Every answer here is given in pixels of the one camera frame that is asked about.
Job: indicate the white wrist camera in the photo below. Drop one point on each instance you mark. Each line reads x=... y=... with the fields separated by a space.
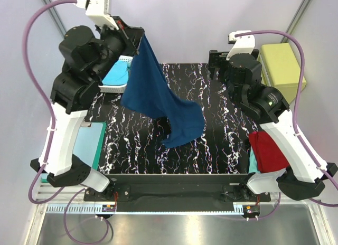
x=241 y=44
x=98 y=12

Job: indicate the red folded t-shirt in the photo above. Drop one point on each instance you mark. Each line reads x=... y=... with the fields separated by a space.
x=268 y=155

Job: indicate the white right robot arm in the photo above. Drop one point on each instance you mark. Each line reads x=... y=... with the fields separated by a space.
x=303 y=177

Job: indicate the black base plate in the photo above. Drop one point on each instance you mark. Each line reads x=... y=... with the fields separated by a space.
x=182 y=193

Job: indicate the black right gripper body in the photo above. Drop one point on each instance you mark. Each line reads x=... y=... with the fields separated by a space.
x=217 y=59

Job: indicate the light blue t-shirt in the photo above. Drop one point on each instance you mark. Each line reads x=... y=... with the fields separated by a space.
x=118 y=75

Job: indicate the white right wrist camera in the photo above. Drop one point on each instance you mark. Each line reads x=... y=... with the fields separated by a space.
x=241 y=44

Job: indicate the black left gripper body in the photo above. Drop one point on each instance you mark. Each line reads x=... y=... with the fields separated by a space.
x=132 y=36

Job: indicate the dark blue t-shirt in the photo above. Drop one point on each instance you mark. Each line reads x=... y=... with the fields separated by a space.
x=148 y=93

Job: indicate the teal folded cloth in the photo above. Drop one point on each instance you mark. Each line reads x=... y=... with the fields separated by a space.
x=253 y=166

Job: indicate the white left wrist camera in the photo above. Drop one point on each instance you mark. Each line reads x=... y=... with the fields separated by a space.
x=98 y=12

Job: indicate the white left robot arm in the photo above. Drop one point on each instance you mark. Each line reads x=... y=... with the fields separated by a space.
x=87 y=60

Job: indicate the yellow-green drawer box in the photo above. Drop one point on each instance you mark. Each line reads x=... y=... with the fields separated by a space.
x=280 y=69

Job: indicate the light blue clipboard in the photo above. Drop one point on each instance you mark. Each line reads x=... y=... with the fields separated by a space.
x=88 y=144

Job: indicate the white plastic basket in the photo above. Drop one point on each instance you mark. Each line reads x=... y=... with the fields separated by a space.
x=117 y=89

